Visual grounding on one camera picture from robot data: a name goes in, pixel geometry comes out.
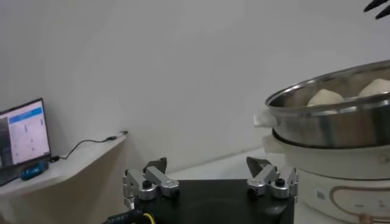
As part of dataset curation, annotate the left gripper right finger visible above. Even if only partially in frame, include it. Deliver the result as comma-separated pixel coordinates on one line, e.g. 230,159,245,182
246,156,299,201

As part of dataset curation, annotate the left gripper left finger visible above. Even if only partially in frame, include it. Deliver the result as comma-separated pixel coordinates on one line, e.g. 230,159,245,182
122,156,181,211

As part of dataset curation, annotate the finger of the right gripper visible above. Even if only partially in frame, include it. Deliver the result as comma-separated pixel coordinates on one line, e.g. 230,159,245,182
363,0,390,13
374,7,390,20

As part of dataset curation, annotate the white steamed baozi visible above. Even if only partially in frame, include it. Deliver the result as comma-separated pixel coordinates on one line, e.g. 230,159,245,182
307,88,345,107
358,78,390,98

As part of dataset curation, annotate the stainless steel steamer basket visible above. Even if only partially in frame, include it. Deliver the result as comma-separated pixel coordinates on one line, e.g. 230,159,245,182
252,59,390,150

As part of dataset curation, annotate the cream electric cooker base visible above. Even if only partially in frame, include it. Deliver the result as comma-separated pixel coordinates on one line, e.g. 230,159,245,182
262,135,390,224

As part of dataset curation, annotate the white side desk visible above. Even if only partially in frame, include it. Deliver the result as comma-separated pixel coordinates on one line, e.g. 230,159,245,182
0,133,127,224

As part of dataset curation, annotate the computer monitor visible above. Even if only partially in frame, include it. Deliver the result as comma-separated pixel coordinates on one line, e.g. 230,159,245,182
0,97,52,187

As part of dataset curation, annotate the black cable with adapter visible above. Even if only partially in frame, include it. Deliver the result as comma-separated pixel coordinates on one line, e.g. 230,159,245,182
50,130,129,164

